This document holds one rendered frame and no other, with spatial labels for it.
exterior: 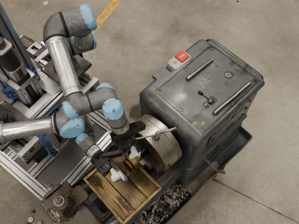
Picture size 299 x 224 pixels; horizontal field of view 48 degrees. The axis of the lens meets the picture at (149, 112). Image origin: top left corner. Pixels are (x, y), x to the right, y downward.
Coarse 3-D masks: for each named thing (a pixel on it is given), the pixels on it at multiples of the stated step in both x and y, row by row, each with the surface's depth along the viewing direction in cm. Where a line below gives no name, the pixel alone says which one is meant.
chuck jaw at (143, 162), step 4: (148, 156) 180; (152, 156) 180; (144, 160) 179; (148, 160) 179; (152, 160) 179; (156, 160) 179; (144, 164) 178; (148, 164) 178; (152, 164) 177; (156, 164) 177; (160, 164) 177; (156, 168) 176; (160, 168) 177
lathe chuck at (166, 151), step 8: (144, 120) 179; (152, 128) 173; (152, 136) 171; (160, 136) 171; (144, 144) 180; (152, 144) 170; (160, 144) 171; (168, 144) 172; (152, 152) 177; (160, 152) 170; (168, 152) 173; (176, 152) 176; (160, 160) 175; (168, 160) 174; (176, 160) 181; (168, 168) 181
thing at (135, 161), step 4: (128, 156) 179; (136, 156) 179; (140, 156) 180; (124, 160) 179; (128, 160) 178; (132, 160) 177; (136, 160) 177; (140, 160) 180; (124, 164) 181; (128, 164) 176; (132, 164) 177; (136, 164) 178; (140, 164) 179; (128, 168) 182; (132, 168) 177; (136, 168) 179
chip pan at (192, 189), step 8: (240, 136) 246; (232, 144) 243; (240, 144) 243; (224, 152) 240; (232, 152) 240; (216, 160) 238; (224, 160) 237; (208, 168) 235; (200, 176) 232; (208, 176) 232; (80, 184) 231; (192, 184) 229; (200, 184) 229; (192, 192) 227
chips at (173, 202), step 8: (176, 184) 227; (168, 192) 227; (176, 192) 225; (184, 192) 224; (160, 200) 222; (168, 200) 219; (176, 200) 220; (184, 200) 224; (152, 208) 221; (160, 208) 217; (168, 208) 217; (176, 208) 221; (144, 216) 219; (152, 216) 214; (160, 216) 215; (168, 216) 217
